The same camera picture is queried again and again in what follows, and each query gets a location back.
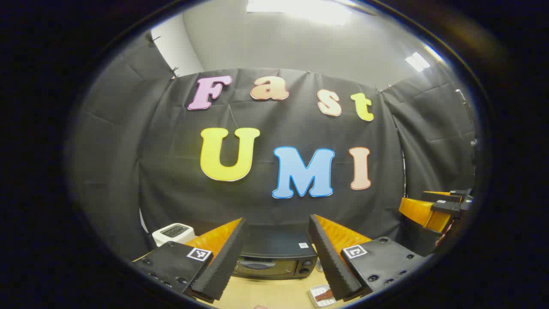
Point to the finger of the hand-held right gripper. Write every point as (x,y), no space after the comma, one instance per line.
(441,197)
(422,212)

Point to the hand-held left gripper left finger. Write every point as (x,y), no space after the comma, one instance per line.
(223,266)

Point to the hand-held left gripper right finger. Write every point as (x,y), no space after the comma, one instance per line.
(330,262)

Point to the red-brown meat piece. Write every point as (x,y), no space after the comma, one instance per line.
(324,295)

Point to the black electric oven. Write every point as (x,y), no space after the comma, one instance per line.
(274,244)

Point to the white rectangular tray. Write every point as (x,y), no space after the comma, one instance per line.
(315,301)

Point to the white toaster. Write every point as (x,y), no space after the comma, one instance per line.
(171,234)

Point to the metal backdrop stand pole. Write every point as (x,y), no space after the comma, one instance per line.
(465,105)

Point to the black backdrop cloth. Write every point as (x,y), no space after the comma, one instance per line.
(171,171)

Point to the small ceiling light panel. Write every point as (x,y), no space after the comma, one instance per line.
(417,61)

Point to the large ceiling light panel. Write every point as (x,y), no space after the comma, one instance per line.
(300,10)

